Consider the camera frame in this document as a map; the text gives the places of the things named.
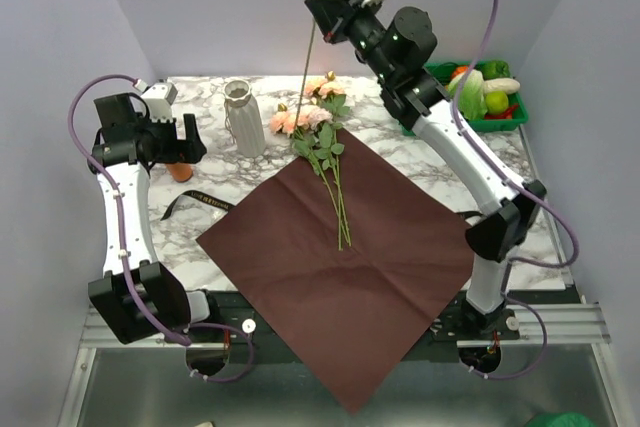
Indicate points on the pink artificial flower bunch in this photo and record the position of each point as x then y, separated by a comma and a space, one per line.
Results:
313, 129

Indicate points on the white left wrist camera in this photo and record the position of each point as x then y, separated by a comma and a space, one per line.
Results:
159, 99

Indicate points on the green toy lime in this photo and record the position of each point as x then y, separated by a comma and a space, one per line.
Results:
496, 101

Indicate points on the red wrapping paper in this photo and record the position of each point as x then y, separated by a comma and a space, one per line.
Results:
349, 313

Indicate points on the red toy chili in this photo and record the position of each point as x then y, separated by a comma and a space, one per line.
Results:
507, 114

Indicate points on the white toy radish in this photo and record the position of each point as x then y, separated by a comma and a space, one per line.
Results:
508, 86

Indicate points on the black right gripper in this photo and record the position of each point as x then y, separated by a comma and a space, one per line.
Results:
329, 11

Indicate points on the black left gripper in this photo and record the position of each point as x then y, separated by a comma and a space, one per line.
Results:
189, 150

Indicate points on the orange bottle with blue cap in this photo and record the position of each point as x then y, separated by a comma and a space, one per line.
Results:
180, 172

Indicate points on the orange toy carrot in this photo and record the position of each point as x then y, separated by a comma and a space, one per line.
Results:
459, 71

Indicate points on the green toy lettuce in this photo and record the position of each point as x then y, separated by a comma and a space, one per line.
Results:
471, 103

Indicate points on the green object at bottom edge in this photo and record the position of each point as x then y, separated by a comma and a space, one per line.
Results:
565, 419

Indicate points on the green plastic basket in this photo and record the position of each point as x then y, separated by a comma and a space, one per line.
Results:
442, 72

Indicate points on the white ribbed ceramic vase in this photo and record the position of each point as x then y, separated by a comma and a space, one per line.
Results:
244, 119

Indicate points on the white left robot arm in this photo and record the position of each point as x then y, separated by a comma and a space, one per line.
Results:
137, 295

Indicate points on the black ribbon with gold text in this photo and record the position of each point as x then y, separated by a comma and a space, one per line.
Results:
200, 197

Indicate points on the green toy bell pepper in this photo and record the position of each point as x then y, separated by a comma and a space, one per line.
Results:
495, 69

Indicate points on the aluminium extrusion rail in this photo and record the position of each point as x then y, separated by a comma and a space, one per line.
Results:
565, 324

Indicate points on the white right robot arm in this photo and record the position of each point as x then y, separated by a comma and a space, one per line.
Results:
508, 204

